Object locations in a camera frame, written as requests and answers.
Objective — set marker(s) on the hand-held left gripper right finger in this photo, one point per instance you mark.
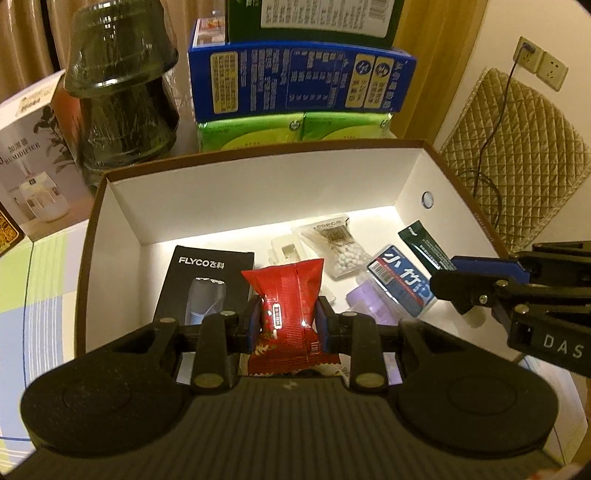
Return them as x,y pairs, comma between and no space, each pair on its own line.
323,325

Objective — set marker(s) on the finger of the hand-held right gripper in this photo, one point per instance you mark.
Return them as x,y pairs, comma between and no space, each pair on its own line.
485,266
461,288

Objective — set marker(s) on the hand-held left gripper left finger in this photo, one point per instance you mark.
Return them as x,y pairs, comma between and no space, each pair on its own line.
254,325

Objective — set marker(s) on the red snack packet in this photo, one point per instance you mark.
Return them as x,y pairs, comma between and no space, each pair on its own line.
286,295

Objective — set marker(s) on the purple lotion bottle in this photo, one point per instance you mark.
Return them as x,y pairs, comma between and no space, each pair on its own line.
369,300

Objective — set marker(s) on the dark green sachet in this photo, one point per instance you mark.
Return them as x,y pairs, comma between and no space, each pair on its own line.
427,247

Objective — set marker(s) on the clear box with blue label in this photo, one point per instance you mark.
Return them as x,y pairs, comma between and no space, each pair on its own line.
399,281

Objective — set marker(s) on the black shaver box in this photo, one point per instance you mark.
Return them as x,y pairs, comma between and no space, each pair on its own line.
203,281

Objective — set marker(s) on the bag of cotton swabs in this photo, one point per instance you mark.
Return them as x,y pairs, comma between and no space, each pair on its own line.
339,251

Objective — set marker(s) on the small clear plastic packet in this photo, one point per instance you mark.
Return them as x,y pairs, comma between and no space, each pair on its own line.
287,251

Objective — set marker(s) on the white cardboard box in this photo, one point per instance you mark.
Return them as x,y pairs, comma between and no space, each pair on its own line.
258,198

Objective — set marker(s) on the desktop with checked cloth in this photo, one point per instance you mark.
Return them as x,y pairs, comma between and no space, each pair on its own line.
41,300

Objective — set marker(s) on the quilted tan chair cushion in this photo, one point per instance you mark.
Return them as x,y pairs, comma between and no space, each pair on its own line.
531,161

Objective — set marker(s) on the green tissue pack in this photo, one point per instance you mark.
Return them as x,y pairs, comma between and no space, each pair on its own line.
249,134
346,127

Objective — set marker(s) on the blue carton box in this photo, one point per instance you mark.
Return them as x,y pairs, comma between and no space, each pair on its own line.
295,78

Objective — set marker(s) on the red gift box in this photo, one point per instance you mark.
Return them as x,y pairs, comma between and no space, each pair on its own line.
9,233

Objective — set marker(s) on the stack of dark glass bowls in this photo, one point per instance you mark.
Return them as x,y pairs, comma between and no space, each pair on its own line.
120,92

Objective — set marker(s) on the white humidifier box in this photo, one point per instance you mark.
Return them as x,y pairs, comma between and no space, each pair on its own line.
37,161

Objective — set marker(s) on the small white picture box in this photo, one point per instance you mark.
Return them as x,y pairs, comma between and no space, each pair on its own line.
210,32

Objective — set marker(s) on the green carton box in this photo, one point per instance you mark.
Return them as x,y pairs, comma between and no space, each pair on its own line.
314,18

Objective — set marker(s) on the beige curtain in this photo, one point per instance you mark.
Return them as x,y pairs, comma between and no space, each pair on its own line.
32,41

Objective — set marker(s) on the double wall socket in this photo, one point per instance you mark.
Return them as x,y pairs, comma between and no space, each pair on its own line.
545,64

